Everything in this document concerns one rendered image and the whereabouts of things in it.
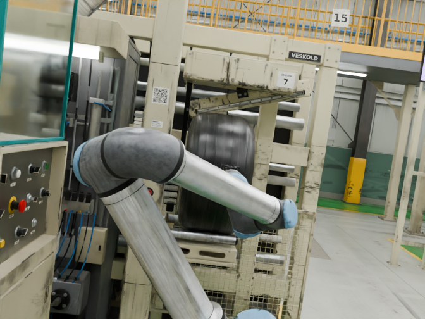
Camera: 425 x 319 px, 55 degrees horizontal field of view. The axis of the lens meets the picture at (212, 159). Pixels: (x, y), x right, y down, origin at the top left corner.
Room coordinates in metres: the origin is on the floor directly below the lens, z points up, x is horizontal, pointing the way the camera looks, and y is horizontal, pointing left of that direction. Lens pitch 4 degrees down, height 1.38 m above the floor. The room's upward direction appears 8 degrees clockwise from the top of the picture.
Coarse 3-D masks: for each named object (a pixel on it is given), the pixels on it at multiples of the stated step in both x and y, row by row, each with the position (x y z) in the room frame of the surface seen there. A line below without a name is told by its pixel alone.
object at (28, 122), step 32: (0, 0) 1.01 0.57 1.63; (32, 0) 1.18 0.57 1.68; (64, 0) 1.43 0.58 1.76; (0, 32) 1.01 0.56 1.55; (32, 32) 1.20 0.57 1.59; (64, 32) 1.46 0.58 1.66; (0, 64) 1.01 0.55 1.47; (32, 64) 1.22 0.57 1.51; (64, 64) 1.50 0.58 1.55; (0, 96) 1.04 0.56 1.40; (32, 96) 1.24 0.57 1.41; (64, 96) 1.53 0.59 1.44; (0, 128) 1.06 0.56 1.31; (32, 128) 1.27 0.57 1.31; (64, 128) 1.56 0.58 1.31
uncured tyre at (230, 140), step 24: (192, 120) 1.87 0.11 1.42; (216, 120) 1.82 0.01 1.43; (240, 120) 1.86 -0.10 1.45; (192, 144) 1.73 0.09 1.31; (216, 144) 1.72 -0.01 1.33; (240, 144) 1.73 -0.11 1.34; (240, 168) 1.69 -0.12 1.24; (192, 192) 1.69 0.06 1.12; (192, 216) 1.74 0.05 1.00; (216, 216) 1.73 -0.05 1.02
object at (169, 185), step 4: (168, 184) 2.40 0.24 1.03; (172, 184) 2.40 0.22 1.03; (164, 188) 2.28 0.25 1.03; (168, 188) 2.28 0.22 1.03; (172, 188) 2.28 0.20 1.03; (176, 188) 2.28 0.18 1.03; (164, 192) 2.27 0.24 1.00; (168, 192) 2.27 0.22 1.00; (172, 192) 2.27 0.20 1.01; (176, 192) 2.28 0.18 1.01; (168, 196) 2.27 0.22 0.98; (172, 196) 2.27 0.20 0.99; (164, 200) 2.28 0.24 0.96; (168, 200) 2.28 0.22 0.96; (172, 200) 2.28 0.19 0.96; (176, 200) 2.27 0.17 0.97; (164, 204) 2.28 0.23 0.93; (176, 204) 2.26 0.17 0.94; (176, 208) 2.26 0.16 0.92
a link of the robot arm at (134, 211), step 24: (96, 144) 0.92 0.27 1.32; (96, 168) 0.92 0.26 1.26; (96, 192) 0.97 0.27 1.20; (120, 192) 0.94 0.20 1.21; (144, 192) 0.98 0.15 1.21; (120, 216) 0.96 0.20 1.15; (144, 216) 0.97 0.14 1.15; (144, 240) 0.97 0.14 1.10; (168, 240) 1.01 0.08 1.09; (144, 264) 1.00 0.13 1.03; (168, 264) 1.00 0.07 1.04; (168, 288) 1.00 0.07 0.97; (192, 288) 1.03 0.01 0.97; (192, 312) 1.03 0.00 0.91; (216, 312) 1.07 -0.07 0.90
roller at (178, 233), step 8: (176, 232) 1.80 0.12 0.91; (184, 232) 1.80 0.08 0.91; (192, 232) 1.81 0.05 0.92; (200, 232) 1.81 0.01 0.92; (208, 232) 1.82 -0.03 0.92; (200, 240) 1.81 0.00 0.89; (208, 240) 1.81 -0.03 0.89; (216, 240) 1.81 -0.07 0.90; (224, 240) 1.81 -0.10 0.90; (232, 240) 1.81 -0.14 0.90
